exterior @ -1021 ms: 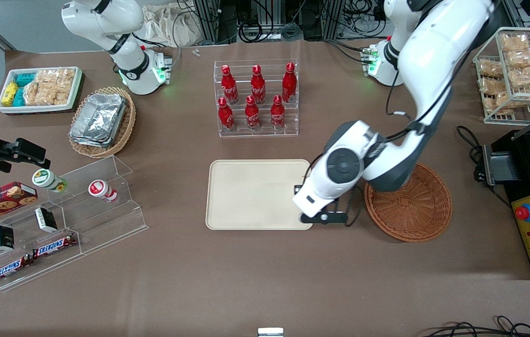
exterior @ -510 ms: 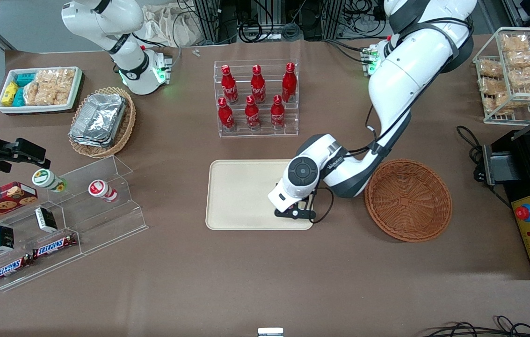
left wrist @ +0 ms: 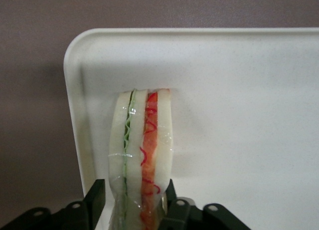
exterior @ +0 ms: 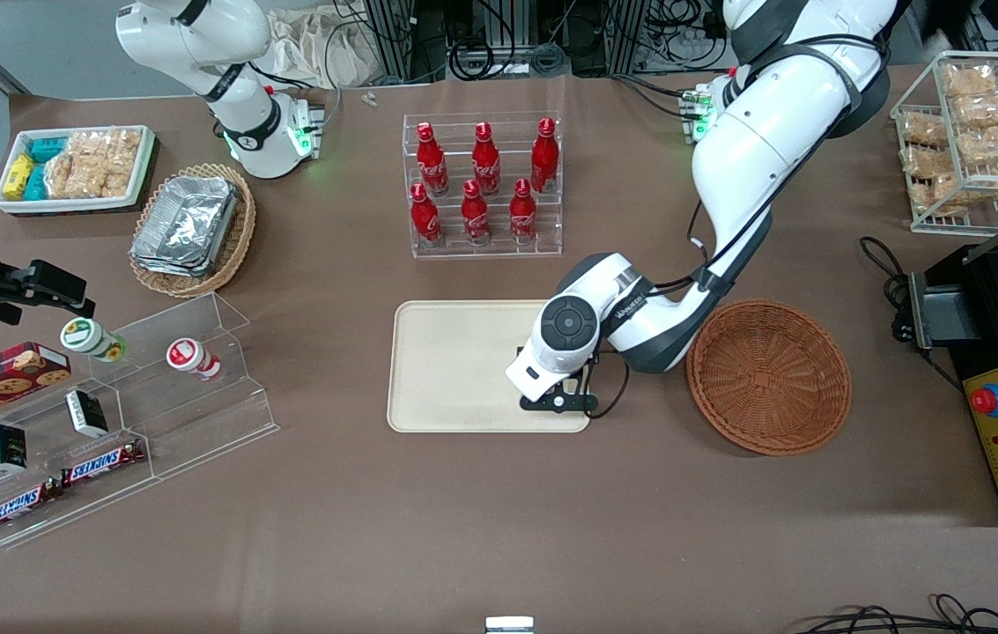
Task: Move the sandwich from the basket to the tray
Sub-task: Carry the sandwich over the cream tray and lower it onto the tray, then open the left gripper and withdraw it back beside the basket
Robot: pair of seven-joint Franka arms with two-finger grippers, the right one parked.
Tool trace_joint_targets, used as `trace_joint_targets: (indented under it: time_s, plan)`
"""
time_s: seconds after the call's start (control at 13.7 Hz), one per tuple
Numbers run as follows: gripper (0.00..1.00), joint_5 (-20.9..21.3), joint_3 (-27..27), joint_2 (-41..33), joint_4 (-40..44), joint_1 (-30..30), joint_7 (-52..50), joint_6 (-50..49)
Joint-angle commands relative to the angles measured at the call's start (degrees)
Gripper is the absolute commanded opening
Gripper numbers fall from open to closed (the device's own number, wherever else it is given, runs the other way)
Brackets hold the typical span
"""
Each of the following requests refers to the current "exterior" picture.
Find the black countertop appliance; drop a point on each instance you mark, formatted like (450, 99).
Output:
(983, 308)

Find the Snickers chocolate bar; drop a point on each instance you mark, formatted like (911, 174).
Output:
(102, 462)
(18, 506)

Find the beige cloth bag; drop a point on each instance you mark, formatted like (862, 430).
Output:
(322, 48)

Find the white rectangular snack tray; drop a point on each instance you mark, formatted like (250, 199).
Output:
(142, 172)

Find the beige plastic tray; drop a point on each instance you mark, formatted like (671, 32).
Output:
(454, 365)

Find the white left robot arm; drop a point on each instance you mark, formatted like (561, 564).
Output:
(754, 150)

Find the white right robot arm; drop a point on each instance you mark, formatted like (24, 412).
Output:
(225, 53)

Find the clear rice cracker pack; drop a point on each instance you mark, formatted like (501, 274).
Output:
(59, 174)
(121, 158)
(86, 163)

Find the stacked aluminium foil trays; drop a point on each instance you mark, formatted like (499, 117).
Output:
(186, 224)

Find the teal snack packet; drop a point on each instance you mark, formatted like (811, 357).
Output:
(35, 183)
(48, 148)

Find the small black white box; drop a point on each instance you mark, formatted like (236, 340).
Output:
(86, 414)
(7, 447)

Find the red-capped yogurt bottle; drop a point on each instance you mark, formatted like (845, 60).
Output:
(192, 358)

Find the brown wicker basket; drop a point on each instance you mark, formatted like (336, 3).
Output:
(772, 379)

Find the clear acrylic bottle rack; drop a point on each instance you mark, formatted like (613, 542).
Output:
(481, 251)

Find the red plaid cookie box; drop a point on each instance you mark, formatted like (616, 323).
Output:
(1, 379)

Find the bagged fried snack pack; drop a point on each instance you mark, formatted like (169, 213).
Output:
(996, 143)
(937, 194)
(985, 111)
(928, 163)
(971, 81)
(923, 129)

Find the white edge bracket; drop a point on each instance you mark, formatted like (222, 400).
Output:
(509, 625)

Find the light oval wicker basket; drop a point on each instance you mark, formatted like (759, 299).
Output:
(239, 242)

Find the yellow snack packet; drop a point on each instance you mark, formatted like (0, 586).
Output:
(18, 173)

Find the clear acrylic stepped display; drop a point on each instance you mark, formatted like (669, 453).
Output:
(199, 414)

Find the red cola bottle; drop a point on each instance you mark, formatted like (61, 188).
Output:
(486, 163)
(425, 220)
(544, 158)
(522, 216)
(475, 216)
(432, 163)

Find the green-capped yogurt bottle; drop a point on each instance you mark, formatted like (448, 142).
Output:
(92, 339)

